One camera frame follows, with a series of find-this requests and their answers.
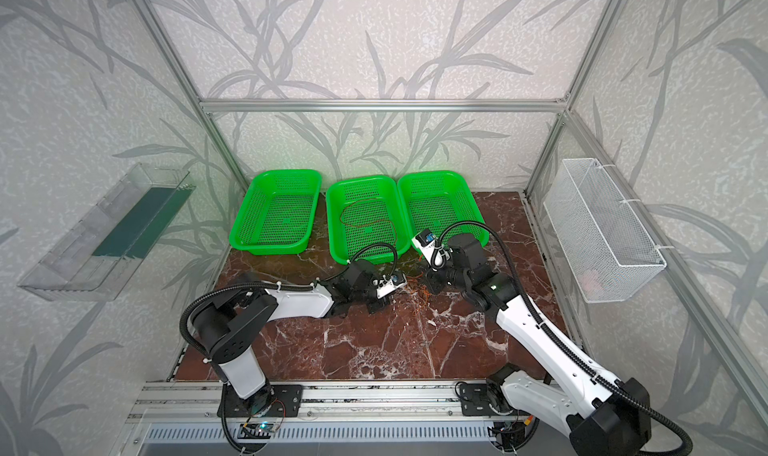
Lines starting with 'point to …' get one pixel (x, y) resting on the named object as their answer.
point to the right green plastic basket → (439, 202)
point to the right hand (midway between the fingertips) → (421, 253)
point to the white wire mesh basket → (605, 247)
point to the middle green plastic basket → (365, 220)
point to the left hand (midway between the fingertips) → (396, 282)
